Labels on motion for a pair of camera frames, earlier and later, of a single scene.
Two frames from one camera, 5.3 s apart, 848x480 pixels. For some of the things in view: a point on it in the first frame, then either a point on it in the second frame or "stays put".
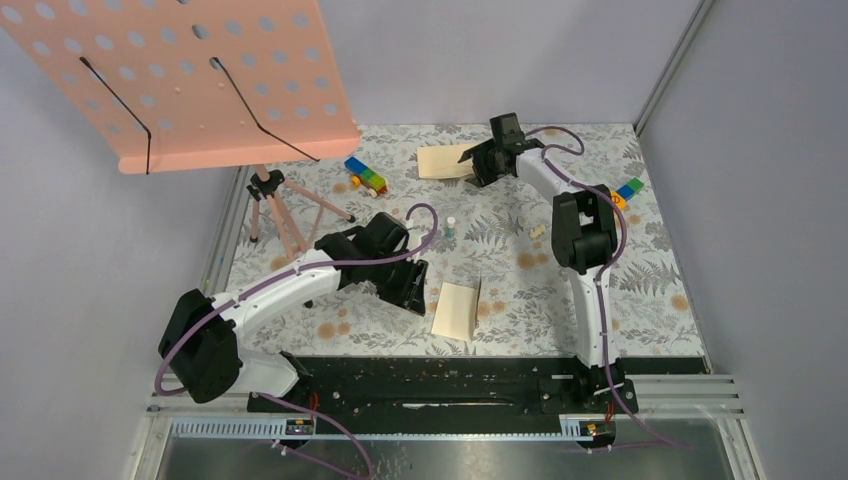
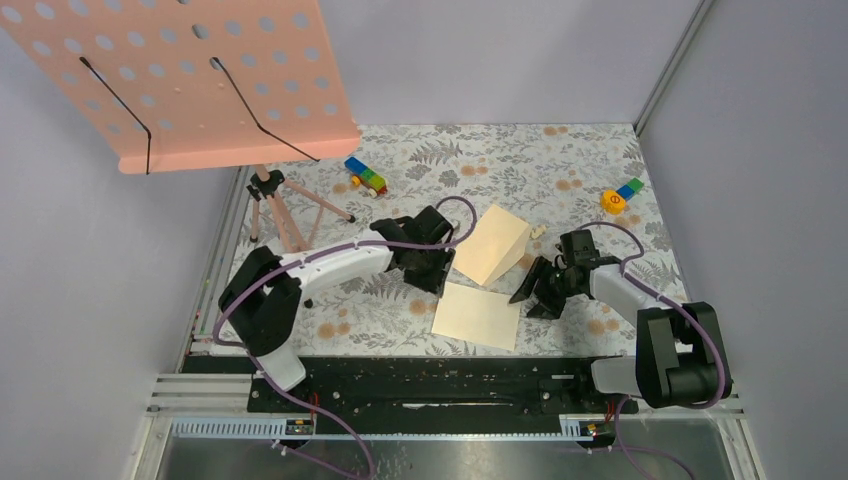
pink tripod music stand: (187, 85) stays put
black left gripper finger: (415, 300) → (450, 254)
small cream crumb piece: (535, 233) stays put
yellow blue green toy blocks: (626, 192) stays put
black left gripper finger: (391, 282) → (426, 268)
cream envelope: (442, 161) → (492, 246)
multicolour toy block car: (363, 176) stays put
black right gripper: (483, 175) → (548, 307)
